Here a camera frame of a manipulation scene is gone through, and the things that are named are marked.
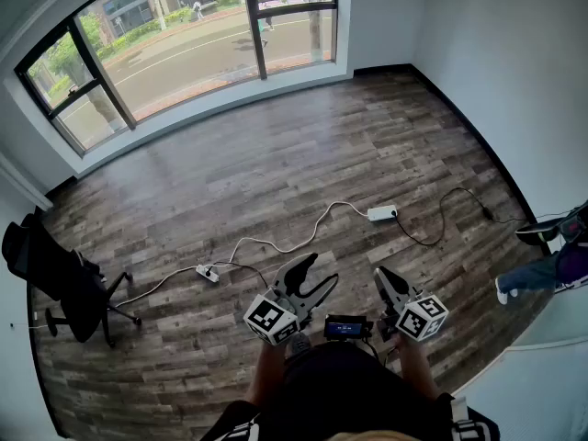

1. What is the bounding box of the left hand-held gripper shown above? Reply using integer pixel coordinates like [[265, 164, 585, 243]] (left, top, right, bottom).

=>
[[243, 252, 340, 346]]

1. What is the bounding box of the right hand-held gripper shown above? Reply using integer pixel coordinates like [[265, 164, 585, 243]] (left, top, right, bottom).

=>
[[373, 266, 449, 344]]

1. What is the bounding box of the person's right forearm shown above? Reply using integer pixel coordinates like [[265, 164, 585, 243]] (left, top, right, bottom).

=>
[[395, 333, 440, 401]]

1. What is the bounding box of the person's left forearm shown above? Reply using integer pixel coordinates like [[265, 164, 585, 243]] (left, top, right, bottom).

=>
[[245, 340, 289, 408]]

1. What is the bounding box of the small black display device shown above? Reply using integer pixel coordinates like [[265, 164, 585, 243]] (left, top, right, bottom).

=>
[[323, 314, 374, 342]]

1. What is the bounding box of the grey sneaker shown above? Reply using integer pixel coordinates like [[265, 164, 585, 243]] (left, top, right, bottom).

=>
[[287, 332, 311, 357]]

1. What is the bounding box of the person's dark clothing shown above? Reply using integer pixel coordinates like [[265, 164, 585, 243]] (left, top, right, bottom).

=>
[[199, 340, 502, 441]]

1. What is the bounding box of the black office chair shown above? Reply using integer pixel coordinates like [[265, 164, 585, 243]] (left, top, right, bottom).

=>
[[1, 212, 142, 349]]

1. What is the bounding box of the white power cable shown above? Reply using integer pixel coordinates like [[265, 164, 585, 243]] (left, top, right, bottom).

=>
[[201, 201, 371, 270], [114, 266, 199, 310]]

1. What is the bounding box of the thin black floor cable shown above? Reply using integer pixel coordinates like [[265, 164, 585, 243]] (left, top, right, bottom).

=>
[[209, 260, 275, 289]]

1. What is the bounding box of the thin gripper cable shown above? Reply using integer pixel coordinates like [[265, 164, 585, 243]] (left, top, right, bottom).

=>
[[365, 328, 401, 368]]

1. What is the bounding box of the black cable with adapter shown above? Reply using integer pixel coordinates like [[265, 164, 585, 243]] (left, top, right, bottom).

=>
[[392, 187, 575, 247]]

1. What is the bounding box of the white harness strap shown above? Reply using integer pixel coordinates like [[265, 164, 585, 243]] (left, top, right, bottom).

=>
[[449, 395, 483, 441], [220, 423, 254, 441]]

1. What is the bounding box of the black window frame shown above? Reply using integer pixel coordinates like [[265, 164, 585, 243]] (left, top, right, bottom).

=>
[[13, 0, 341, 158]]

